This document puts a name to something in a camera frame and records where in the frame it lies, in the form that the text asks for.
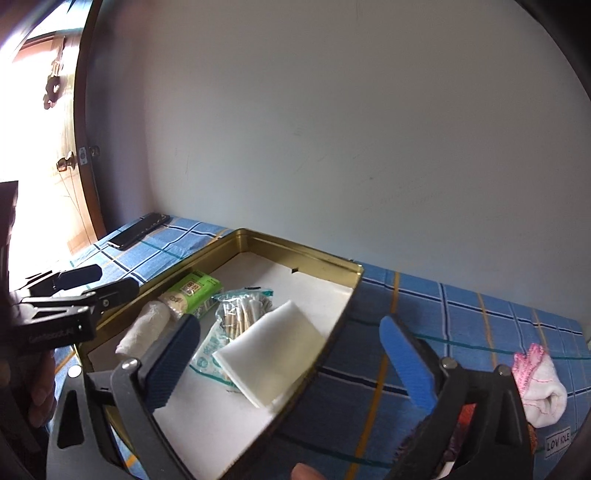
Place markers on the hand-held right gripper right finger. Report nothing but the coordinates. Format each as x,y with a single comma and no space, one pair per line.
408,364

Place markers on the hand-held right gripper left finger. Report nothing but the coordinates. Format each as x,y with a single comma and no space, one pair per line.
171,360

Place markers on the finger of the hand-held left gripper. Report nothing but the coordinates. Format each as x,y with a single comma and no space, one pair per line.
76,276
111,293

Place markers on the white towel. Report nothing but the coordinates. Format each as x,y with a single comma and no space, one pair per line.
143,327

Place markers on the green tissue packet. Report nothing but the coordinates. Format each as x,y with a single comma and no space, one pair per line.
194,288

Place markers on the dark purple scrunchie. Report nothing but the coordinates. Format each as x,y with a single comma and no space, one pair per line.
412,445

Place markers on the cotton swab packet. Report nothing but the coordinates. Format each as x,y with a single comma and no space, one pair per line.
240,309

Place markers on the white pad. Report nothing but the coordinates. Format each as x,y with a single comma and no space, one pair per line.
272,350

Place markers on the white sock with pink trim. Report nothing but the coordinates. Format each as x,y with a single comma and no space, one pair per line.
542,392

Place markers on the gold metal tin box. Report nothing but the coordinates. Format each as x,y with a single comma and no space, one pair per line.
295,286

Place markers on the person's left hand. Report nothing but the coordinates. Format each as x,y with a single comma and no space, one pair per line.
39,392

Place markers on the person's right hand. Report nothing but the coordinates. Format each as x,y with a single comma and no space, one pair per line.
305,473

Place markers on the blue plaid bed sheet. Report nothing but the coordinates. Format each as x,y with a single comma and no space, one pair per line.
369,415

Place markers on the black smartphone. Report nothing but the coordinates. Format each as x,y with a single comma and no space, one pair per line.
136,233

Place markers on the brass door knob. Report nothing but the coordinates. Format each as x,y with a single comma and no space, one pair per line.
66,162

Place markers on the metal door latch plate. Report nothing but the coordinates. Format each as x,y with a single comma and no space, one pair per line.
87,154

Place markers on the wooden door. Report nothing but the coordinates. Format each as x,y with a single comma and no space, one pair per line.
69,115

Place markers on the brown door ornament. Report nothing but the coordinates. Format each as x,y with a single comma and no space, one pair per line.
53,87

